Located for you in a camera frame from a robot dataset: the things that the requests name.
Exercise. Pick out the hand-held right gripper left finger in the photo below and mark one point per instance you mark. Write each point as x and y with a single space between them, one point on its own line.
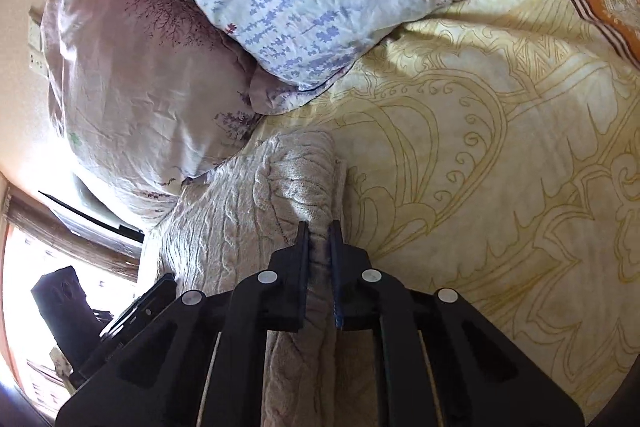
303 267

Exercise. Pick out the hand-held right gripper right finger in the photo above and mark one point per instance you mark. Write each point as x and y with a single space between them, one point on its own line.
334 287

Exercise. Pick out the beige knit sweater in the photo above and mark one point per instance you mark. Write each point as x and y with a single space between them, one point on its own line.
240 217

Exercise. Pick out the dark bulky object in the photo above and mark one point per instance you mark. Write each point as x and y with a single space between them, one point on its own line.
62 307

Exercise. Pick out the pink floral pillow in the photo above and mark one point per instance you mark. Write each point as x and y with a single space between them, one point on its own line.
140 97

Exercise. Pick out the yellow patterned bedsheet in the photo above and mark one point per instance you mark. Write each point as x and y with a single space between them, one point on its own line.
500 132

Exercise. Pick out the beige wall socket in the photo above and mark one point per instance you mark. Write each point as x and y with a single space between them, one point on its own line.
36 57

